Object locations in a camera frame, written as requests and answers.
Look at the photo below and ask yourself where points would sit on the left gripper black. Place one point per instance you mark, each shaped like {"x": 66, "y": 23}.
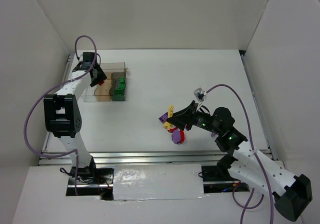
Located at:
{"x": 97, "y": 75}

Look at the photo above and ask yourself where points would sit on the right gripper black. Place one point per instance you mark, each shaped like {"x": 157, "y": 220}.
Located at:
{"x": 190, "y": 119}

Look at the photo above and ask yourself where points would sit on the long yellow lego brick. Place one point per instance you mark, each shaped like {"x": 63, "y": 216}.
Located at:
{"x": 170, "y": 111}

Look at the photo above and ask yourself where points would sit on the purple 2x4 lego brick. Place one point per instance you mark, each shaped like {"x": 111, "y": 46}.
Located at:
{"x": 163, "y": 117}

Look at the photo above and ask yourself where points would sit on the green 2x4 lego brick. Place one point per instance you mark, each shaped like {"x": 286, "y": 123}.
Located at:
{"x": 119, "y": 92}

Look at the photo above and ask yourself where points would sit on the green 2x2 lego brick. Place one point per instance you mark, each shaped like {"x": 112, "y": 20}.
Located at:
{"x": 122, "y": 86}

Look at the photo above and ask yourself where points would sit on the red flower lego brick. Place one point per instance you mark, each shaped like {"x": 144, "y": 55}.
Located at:
{"x": 172, "y": 129}

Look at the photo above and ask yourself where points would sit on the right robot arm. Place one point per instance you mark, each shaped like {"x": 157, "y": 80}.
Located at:
{"x": 290, "y": 194}

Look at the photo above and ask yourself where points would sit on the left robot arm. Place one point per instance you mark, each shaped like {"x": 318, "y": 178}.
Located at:
{"x": 63, "y": 118}

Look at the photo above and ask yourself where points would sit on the clear compartment container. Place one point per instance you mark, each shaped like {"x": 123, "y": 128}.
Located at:
{"x": 104, "y": 93}

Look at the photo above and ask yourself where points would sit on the yellow half-round lego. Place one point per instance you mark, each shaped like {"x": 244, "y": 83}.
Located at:
{"x": 168, "y": 126}

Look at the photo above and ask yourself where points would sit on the white taped cover plate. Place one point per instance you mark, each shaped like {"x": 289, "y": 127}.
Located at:
{"x": 157, "y": 182}

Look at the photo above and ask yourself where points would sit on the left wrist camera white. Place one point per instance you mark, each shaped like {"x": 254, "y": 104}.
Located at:
{"x": 88, "y": 57}

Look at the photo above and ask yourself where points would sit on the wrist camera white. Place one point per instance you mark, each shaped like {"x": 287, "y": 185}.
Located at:
{"x": 200, "y": 95}
{"x": 88, "y": 57}

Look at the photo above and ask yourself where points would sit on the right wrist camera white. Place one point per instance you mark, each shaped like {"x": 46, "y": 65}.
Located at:
{"x": 200, "y": 95}

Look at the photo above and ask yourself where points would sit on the aluminium rail front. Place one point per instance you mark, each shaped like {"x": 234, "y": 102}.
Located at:
{"x": 156, "y": 157}

